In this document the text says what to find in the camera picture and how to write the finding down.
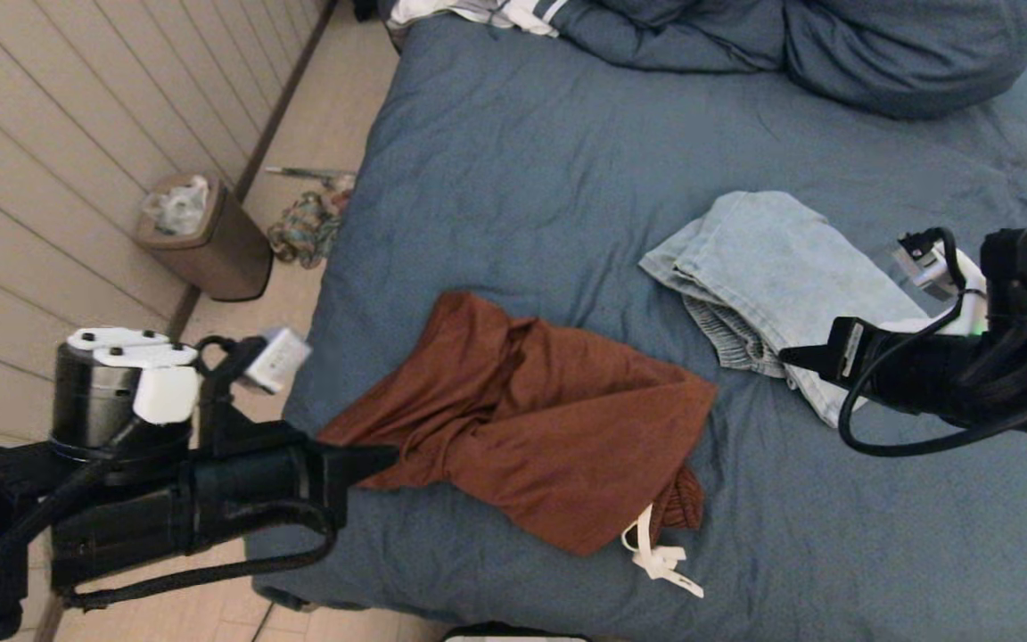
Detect crumpled blue duvet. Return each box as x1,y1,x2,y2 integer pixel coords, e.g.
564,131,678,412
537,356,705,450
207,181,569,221
558,0,1027,119

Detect clear plastic bin liner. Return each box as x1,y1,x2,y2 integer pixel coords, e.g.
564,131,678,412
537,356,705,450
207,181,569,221
141,175,211,236

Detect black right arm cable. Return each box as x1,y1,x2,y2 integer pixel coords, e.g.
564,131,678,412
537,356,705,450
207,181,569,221
837,227,1027,457

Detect blue bed cover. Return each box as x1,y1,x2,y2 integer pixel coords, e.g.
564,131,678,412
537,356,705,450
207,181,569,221
237,13,1027,642

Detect brown shorts with white print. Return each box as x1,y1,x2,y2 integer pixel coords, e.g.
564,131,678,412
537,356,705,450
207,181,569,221
316,290,718,600

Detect white striped garment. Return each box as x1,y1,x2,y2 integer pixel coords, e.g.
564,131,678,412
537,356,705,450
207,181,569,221
387,0,572,38

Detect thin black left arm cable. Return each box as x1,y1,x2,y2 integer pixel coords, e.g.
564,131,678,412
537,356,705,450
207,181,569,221
59,499,341,612

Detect brown metal trash bin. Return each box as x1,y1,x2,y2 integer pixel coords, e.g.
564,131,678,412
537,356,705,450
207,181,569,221
132,171,273,301

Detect multicoloured cloth bundle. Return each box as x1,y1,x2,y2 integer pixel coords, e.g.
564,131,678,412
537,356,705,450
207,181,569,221
267,190,352,270

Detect thin grey rod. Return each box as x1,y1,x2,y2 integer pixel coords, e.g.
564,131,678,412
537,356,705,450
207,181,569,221
264,166,356,182

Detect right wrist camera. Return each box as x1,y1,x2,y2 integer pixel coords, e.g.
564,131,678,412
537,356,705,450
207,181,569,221
891,227,989,338

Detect light blue denim shorts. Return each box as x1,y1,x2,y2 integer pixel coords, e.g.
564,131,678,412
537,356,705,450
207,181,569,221
638,190,933,429

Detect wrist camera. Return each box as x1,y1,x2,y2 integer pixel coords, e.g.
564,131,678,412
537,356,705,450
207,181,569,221
891,227,989,338
237,326,313,396

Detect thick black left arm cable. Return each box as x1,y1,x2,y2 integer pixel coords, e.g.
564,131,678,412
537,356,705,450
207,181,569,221
0,419,136,625

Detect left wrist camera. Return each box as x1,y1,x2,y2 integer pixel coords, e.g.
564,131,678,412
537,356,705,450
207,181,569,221
237,326,313,396

